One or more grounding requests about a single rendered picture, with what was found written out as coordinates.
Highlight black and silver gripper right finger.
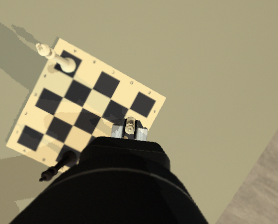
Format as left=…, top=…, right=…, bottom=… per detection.
left=134, top=120, right=148, bottom=141

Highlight black chess piece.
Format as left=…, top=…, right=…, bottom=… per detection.
left=39, top=151, right=77, bottom=182

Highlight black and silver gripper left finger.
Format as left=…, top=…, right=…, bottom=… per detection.
left=111, top=118, right=127, bottom=138

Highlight chessboard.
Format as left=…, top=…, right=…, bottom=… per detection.
left=7, top=39, right=166, bottom=173

